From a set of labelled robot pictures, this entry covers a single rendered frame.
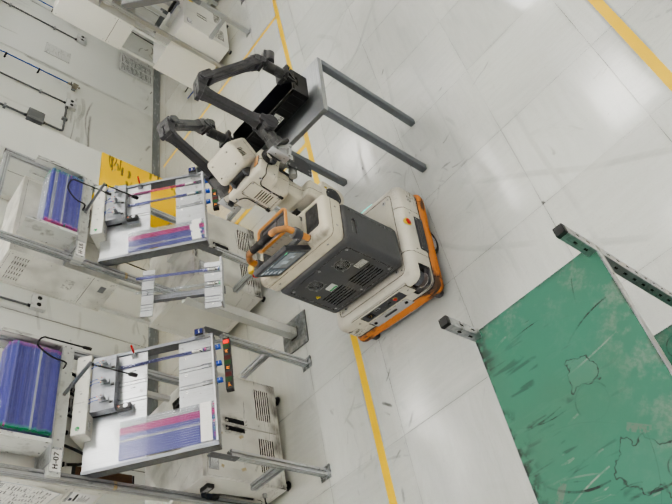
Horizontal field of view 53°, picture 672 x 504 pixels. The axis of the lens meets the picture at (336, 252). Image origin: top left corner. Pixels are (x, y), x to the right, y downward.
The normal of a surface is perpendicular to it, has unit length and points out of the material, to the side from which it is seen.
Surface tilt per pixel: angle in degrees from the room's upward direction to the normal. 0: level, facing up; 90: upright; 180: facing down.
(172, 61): 90
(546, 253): 0
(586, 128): 0
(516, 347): 0
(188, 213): 44
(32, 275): 90
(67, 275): 90
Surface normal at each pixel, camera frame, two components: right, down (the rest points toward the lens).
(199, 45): 0.18, 0.72
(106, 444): -0.13, -0.66
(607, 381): -0.76, -0.34
